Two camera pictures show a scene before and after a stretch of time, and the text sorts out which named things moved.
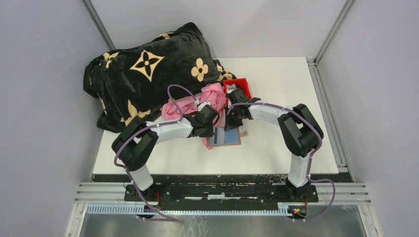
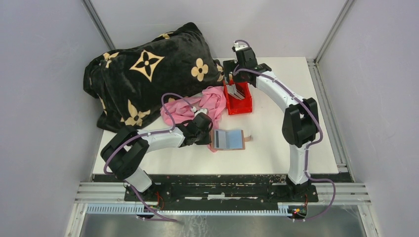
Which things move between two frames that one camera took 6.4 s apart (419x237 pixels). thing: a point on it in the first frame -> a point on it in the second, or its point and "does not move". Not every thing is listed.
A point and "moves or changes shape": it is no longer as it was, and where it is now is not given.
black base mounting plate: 223,192 does not move
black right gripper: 229,124 -> 230,65
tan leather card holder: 223,138 moves or changes shape
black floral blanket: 136,82 does not move
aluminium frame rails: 329,193 does not move
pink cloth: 214,94 does not move
